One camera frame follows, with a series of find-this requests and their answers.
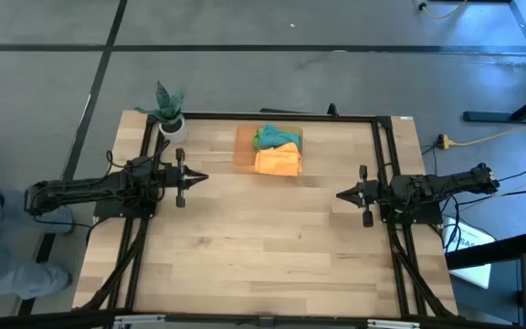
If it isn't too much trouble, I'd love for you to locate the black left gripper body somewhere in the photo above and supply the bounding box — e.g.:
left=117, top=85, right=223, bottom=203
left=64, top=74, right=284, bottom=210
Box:
left=162, top=147, right=187, bottom=209

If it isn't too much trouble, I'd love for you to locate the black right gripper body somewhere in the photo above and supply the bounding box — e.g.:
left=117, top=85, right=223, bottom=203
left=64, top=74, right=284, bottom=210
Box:
left=358, top=164, right=392, bottom=228

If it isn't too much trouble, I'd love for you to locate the orange microfiber towel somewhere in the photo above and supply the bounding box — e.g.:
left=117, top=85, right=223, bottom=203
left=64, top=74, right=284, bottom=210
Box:
left=253, top=142, right=304, bottom=177

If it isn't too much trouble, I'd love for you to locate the teal microfiber towel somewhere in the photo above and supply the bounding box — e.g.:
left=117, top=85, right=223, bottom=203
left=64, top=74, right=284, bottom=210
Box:
left=258, top=123, right=302, bottom=150

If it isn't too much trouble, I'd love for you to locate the orange translucent plastic basket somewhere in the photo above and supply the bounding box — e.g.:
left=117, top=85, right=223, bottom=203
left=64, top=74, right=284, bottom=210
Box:
left=233, top=122, right=304, bottom=175

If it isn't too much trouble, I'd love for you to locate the snake plant in white pot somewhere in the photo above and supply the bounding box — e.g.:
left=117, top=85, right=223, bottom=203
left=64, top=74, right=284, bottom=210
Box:
left=133, top=80, right=190, bottom=145

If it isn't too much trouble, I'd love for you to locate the thin black rod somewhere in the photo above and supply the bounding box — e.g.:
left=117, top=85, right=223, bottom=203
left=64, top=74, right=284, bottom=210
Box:
left=258, top=107, right=331, bottom=115

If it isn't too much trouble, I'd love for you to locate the white printed box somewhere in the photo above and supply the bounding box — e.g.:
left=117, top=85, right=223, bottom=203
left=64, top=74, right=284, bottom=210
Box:
left=440, top=217, right=497, bottom=290

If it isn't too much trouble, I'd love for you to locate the black desk crossbar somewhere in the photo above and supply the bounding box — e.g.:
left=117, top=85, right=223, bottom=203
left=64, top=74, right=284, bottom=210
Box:
left=444, top=230, right=526, bottom=271

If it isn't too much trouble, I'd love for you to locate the aluminium rig crossbar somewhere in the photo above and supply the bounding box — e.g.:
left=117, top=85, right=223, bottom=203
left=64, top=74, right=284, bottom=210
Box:
left=0, top=309, right=526, bottom=329

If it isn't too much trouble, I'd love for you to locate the person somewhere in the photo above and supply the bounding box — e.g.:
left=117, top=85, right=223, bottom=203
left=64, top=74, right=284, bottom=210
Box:
left=0, top=168, right=76, bottom=302

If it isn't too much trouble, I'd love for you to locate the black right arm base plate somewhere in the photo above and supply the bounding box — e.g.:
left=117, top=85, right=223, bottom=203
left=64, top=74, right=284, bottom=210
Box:
left=378, top=186, right=445, bottom=226

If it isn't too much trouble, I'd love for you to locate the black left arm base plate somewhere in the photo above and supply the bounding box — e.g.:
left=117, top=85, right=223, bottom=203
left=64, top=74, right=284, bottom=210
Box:
left=92, top=182, right=158, bottom=219

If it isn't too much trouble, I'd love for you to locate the yellow extension cord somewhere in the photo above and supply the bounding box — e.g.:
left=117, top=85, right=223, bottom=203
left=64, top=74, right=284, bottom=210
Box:
left=436, top=112, right=526, bottom=152

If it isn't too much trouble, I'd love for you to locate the black aluminium table frame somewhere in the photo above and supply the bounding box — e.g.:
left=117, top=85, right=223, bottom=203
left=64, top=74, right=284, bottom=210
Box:
left=73, top=111, right=458, bottom=321

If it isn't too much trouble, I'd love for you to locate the black desk leg frame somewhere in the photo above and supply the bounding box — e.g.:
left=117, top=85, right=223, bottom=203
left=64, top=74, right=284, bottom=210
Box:
left=462, top=0, right=526, bottom=124

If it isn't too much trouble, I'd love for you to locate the yellow cable with black plug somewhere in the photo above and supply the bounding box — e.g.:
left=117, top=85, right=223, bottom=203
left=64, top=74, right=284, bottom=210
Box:
left=416, top=0, right=469, bottom=22

